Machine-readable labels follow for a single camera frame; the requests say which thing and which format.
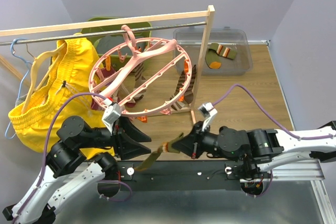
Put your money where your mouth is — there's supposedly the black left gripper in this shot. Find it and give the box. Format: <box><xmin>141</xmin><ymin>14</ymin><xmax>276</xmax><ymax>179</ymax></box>
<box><xmin>78</xmin><ymin>112</ymin><xmax>153</xmax><ymax>159</ymax></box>

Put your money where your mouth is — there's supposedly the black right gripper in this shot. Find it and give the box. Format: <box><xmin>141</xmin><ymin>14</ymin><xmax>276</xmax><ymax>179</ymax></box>
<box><xmin>171</xmin><ymin>120</ymin><xmax>239</xmax><ymax>163</ymax></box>

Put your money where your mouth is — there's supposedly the green striped sock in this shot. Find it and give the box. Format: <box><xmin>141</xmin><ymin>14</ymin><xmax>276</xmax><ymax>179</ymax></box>
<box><xmin>205</xmin><ymin>43</ymin><xmax>237</xmax><ymax>69</ymax></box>
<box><xmin>134</xmin><ymin>133</ymin><xmax>184</xmax><ymax>172</ymax></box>

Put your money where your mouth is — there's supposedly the brown striped sock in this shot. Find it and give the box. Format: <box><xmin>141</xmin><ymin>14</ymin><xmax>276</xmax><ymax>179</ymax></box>
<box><xmin>125</xmin><ymin>62</ymin><xmax>146</xmax><ymax>108</ymax></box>
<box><xmin>170</xmin><ymin>65</ymin><xmax>198</xmax><ymax>112</ymax></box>

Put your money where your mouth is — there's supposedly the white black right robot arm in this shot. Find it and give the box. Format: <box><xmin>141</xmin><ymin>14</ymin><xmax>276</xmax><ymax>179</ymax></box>
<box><xmin>172</xmin><ymin>121</ymin><xmax>335</xmax><ymax>180</ymax></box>

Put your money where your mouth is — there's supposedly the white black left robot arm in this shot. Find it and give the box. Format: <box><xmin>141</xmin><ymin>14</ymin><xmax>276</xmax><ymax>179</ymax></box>
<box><xmin>3</xmin><ymin>116</ymin><xmax>152</xmax><ymax>223</ymax></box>

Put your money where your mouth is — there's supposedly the beige clothes hanger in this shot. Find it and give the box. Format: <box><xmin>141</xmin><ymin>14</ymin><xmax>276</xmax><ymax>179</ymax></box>
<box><xmin>20</xmin><ymin>42</ymin><xmax>66</xmax><ymax>113</ymax></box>

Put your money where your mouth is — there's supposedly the maroon striped sock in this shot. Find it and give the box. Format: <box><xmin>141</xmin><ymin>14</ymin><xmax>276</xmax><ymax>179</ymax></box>
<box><xmin>91</xmin><ymin>67</ymin><xmax>116</xmax><ymax>111</ymax></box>

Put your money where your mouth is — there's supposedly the green basket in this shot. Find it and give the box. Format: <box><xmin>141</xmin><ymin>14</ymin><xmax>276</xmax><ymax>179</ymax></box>
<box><xmin>80</xmin><ymin>16</ymin><xmax>153</xmax><ymax>74</ymax></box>

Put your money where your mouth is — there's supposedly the yellow garment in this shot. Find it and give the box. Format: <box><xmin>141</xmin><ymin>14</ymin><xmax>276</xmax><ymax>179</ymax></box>
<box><xmin>8</xmin><ymin>38</ymin><xmax>105</xmax><ymax>153</ymax></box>

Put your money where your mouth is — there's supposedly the wooden clothes rack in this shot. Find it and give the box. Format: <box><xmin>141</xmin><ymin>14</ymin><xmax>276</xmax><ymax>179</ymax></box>
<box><xmin>1</xmin><ymin>5</ymin><xmax>215</xmax><ymax>118</ymax></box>

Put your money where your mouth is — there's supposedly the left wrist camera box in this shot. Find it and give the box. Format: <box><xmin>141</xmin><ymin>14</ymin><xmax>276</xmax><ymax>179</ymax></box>
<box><xmin>102</xmin><ymin>98</ymin><xmax>122</xmax><ymax>134</ymax></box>

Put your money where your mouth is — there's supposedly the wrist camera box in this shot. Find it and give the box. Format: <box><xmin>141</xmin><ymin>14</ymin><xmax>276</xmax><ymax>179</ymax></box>
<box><xmin>102</xmin><ymin>98</ymin><xmax>122</xmax><ymax>134</ymax></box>
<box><xmin>198</xmin><ymin>102</ymin><xmax>217</xmax><ymax>132</ymax></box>

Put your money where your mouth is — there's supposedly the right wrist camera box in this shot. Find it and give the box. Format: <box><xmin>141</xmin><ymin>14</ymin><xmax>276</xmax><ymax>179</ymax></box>
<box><xmin>198</xmin><ymin>102</ymin><xmax>217</xmax><ymax>132</ymax></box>

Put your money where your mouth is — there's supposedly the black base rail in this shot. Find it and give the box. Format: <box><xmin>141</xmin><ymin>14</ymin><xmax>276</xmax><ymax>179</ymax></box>
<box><xmin>96</xmin><ymin>159</ymin><xmax>275</xmax><ymax>204</ymax></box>

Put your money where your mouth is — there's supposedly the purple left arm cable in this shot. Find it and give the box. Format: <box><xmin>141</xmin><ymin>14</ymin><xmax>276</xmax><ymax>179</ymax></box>
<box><xmin>10</xmin><ymin>92</ymin><xmax>111</xmax><ymax>221</ymax></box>

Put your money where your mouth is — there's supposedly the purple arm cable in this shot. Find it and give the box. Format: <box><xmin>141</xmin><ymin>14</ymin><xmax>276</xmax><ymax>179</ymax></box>
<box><xmin>10</xmin><ymin>92</ymin><xmax>111</xmax><ymax>221</ymax></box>
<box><xmin>212</xmin><ymin>83</ymin><xmax>336</xmax><ymax>141</ymax></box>

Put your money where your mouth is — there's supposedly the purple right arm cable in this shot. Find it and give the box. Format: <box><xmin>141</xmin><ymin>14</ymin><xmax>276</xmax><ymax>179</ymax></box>
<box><xmin>212</xmin><ymin>83</ymin><xmax>336</xmax><ymax>141</ymax></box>

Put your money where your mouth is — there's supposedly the blue wire hanger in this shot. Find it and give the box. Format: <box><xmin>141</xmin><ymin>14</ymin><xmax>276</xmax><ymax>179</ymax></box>
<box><xmin>5</xmin><ymin>37</ymin><xmax>34</xmax><ymax>139</ymax></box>

